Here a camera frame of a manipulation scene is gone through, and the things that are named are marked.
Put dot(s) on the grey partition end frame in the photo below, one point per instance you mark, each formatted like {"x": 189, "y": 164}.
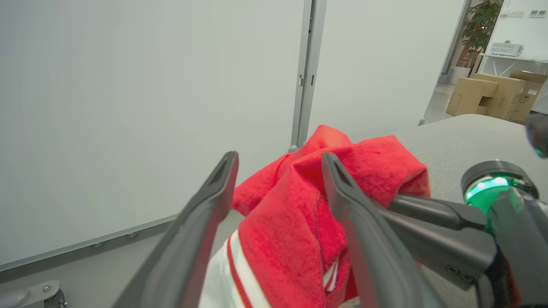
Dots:
{"x": 449, "y": 55}

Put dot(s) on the large white partition panel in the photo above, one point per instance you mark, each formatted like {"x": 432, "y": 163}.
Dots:
{"x": 128, "y": 107}

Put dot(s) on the light grey sofa seat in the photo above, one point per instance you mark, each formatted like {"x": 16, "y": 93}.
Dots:
{"x": 462, "y": 141}

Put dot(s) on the white table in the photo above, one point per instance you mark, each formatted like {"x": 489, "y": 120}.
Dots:
{"x": 513, "y": 60}

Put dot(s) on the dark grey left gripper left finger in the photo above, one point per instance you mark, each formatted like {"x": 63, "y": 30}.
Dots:
{"x": 188, "y": 239}

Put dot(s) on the cardboard box with white label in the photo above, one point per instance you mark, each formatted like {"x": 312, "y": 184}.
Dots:
{"x": 509, "y": 96}

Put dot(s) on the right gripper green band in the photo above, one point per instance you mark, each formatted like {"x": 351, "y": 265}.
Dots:
{"x": 524, "y": 239}

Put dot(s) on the white wall switch panel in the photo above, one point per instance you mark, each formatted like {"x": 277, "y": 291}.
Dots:
{"x": 512, "y": 13}
{"x": 537, "y": 13}

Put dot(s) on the small cardboard box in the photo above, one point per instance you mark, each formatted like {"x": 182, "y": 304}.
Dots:
{"x": 469, "y": 96}

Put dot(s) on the white vented device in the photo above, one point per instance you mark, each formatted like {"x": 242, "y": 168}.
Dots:
{"x": 506, "y": 48}

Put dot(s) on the red garment with white stripes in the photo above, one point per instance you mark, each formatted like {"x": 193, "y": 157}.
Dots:
{"x": 287, "y": 222}

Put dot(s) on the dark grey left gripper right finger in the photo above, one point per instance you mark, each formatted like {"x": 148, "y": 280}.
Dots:
{"x": 376, "y": 256}

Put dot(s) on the grey partition post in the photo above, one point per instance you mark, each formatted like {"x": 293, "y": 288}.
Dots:
{"x": 307, "y": 64}

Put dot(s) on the cardboard box with black print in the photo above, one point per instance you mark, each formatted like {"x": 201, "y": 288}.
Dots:
{"x": 531, "y": 92}

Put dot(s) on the green potted plant white pot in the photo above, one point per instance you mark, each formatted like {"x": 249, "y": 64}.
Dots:
{"x": 479, "y": 30}

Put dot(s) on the narrow white partition panel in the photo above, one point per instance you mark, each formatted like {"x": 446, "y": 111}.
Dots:
{"x": 376, "y": 64}

